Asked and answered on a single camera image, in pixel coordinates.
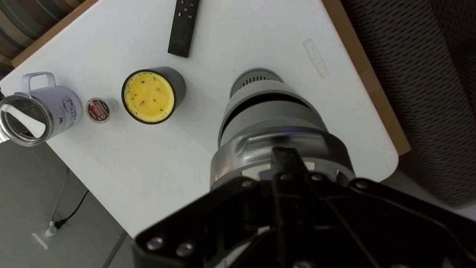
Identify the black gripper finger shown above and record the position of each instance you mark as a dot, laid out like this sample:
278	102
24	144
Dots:
289	166

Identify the grey pod coffee machine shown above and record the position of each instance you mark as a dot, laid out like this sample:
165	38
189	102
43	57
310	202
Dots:
262	114

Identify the coffee pod capsule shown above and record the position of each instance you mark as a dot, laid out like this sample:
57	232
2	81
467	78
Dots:
97	111

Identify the white top wooden table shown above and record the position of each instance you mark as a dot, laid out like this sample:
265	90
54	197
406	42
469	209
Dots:
141	173

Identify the dark jar yellow candle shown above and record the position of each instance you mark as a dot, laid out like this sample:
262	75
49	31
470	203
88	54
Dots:
152	96

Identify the dark grey sofa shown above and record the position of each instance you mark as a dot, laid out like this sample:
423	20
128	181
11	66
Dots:
423	53

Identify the black remote control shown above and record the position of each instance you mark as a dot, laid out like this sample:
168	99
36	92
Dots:
183	28

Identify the white mug with lid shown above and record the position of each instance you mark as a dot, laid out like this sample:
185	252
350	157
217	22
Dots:
40	111

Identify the striped armchair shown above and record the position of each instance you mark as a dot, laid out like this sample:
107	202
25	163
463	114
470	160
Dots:
24	22

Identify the white wall outlet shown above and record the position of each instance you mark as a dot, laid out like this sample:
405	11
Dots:
45	236

